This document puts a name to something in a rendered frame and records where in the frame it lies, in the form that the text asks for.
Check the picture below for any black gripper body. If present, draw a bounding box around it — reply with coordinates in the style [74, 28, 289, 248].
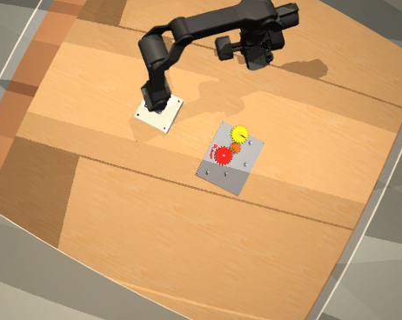
[214, 30, 285, 61]

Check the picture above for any yellow gear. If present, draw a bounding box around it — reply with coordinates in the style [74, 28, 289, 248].
[231, 125, 249, 143]

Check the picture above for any orange gear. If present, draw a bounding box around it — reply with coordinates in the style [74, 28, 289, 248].
[230, 142, 241, 154]

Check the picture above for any red gear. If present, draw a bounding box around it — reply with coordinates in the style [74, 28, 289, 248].
[214, 146, 233, 165]

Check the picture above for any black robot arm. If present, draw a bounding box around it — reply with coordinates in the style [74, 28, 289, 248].
[137, 0, 299, 114]

